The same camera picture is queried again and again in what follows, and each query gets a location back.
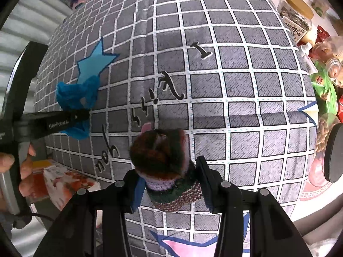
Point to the white spray bottle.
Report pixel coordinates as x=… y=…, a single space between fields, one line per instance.
x=308 y=59

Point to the turquoise fuzzy sock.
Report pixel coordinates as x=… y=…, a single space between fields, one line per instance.
x=77 y=93

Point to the black round disc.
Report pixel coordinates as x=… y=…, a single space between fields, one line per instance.
x=335 y=152

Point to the bag of peanuts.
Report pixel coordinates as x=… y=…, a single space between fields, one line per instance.
x=321 y=131

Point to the pile of assorted snacks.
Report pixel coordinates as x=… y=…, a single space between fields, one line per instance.
x=329 y=40

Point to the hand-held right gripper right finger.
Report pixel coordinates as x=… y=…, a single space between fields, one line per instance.
x=206 y=182

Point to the person's left hand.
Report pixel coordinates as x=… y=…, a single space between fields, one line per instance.
x=26 y=171

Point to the grey checked star blanket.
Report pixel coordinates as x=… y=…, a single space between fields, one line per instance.
x=241 y=112

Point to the pink cardboard box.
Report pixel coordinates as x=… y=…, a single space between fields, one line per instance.
x=43 y=166

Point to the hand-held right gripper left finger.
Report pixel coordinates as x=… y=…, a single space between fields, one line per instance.
x=138 y=192

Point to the striped knitted sock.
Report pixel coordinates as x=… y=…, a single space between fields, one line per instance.
x=160 y=155

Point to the jar with cork lid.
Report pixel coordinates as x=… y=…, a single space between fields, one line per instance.
x=294 y=18

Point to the white orange printed box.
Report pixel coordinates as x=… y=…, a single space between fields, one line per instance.
x=69 y=182

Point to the clear plastic jar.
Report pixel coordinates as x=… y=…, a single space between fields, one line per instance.
x=333 y=67

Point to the green snack packet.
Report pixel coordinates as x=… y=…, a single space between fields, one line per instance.
x=324 y=85

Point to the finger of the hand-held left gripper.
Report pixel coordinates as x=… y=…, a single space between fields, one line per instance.
x=59 y=124

